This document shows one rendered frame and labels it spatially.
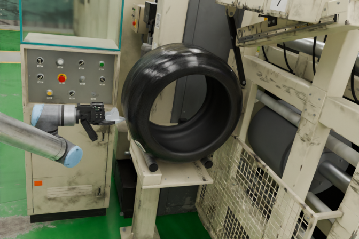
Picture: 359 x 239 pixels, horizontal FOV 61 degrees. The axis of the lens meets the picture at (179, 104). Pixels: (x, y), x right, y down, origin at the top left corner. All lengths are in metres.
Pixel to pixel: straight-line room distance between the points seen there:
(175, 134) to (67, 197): 1.01
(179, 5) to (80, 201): 1.54
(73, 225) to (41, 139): 1.37
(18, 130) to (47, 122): 0.25
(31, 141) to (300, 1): 1.02
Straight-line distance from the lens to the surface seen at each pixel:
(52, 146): 1.21
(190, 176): 1.58
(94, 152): 2.15
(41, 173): 2.23
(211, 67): 1.29
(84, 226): 2.44
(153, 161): 1.43
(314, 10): 1.18
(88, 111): 1.34
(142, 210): 2.07
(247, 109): 1.87
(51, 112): 1.32
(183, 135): 1.67
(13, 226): 2.51
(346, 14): 1.13
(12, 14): 10.12
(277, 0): 1.18
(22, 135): 1.11
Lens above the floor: 1.68
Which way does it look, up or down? 21 degrees down
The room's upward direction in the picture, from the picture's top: 9 degrees clockwise
